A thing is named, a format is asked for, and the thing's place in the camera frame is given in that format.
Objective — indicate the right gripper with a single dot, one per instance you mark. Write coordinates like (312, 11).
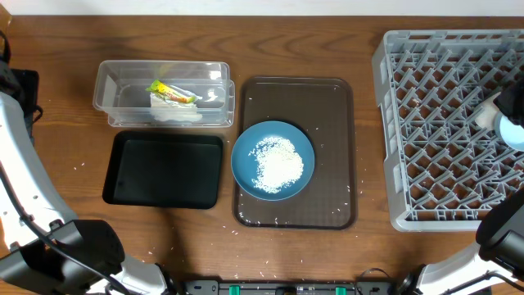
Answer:
(508, 97)

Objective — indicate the white cup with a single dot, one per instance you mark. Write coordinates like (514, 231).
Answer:
(489, 113)

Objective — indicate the light blue bowl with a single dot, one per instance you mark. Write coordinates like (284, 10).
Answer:
(511, 134)

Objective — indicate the large dark blue plate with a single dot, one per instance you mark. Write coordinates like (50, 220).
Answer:
(243, 166)

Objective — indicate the green yellow snack wrapper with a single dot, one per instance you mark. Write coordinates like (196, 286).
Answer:
(170, 94)

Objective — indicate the white tissue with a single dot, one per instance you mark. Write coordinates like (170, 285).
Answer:
(163, 110)

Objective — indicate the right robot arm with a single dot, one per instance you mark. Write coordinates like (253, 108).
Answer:
(497, 255)

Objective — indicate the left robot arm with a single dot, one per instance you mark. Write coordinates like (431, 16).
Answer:
(51, 250)

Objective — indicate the grey dishwasher rack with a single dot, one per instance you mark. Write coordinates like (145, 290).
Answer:
(444, 172)

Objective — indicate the dark brown serving tray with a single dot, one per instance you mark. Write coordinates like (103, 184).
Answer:
(322, 109)

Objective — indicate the pile of white rice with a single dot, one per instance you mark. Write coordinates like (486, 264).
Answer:
(278, 164)

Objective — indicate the black plastic tray bin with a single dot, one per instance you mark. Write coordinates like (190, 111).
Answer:
(164, 170)

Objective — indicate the clear plastic bin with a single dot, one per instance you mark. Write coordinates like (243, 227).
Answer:
(121, 91)

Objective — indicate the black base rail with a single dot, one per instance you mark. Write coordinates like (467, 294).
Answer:
(213, 287)

